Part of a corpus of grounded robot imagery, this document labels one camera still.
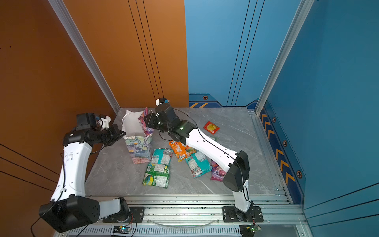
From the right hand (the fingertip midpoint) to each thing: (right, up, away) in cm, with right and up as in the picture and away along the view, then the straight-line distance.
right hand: (145, 117), depth 69 cm
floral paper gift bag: (-6, -15, +8) cm, 18 cm away
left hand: (-12, -6, +7) cm, 15 cm away
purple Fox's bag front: (0, -7, +4) cm, 8 cm away
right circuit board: (+50, -54, +1) cm, 73 cm away
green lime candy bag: (+2, -32, +14) cm, 35 cm away
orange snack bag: (+15, -20, +24) cm, 34 cm away
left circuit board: (-12, -54, +2) cm, 56 cm away
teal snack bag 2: (+26, -27, +18) cm, 42 cm away
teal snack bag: (+3, -23, +22) cm, 32 cm away
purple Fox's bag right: (+37, -32, +15) cm, 51 cm away
